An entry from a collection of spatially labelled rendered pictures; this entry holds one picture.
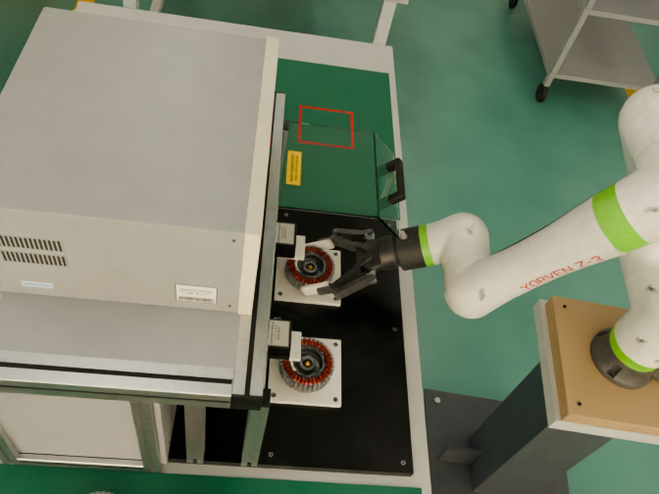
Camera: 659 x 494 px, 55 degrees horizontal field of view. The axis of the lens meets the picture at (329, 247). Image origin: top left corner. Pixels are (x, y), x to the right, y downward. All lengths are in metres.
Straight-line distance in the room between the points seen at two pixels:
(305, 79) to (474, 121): 1.44
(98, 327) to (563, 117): 2.91
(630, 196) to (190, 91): 0.71
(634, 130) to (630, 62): 2.64
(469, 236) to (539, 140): 2.04
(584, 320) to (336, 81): 1.00
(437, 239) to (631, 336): 0.45
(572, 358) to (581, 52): 2.41
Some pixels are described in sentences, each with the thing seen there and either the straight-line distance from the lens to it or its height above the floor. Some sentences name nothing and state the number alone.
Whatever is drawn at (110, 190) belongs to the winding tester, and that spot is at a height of 1.32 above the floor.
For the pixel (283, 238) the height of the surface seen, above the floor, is 0.92.
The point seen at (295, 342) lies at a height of 0.88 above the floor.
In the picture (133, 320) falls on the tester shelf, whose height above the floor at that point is 1.11.
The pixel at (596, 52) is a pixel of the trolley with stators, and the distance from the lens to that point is 3.78.
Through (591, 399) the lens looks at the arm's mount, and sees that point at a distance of 1.53.
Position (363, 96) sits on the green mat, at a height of 0.75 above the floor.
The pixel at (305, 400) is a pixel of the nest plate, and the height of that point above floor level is 0.78.
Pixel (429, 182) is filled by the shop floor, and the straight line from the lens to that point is 2.87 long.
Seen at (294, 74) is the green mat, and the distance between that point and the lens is 2.01.
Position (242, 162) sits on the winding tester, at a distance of 0.92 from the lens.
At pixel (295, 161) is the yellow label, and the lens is 1.29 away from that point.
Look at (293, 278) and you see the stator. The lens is 1.41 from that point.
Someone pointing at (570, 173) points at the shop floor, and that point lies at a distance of 3.24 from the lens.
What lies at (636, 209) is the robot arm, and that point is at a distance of 1.11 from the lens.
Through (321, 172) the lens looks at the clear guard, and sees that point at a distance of 1.28.
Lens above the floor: 1.98
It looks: 52 degrees down
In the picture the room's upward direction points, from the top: 15 degrees clockwise
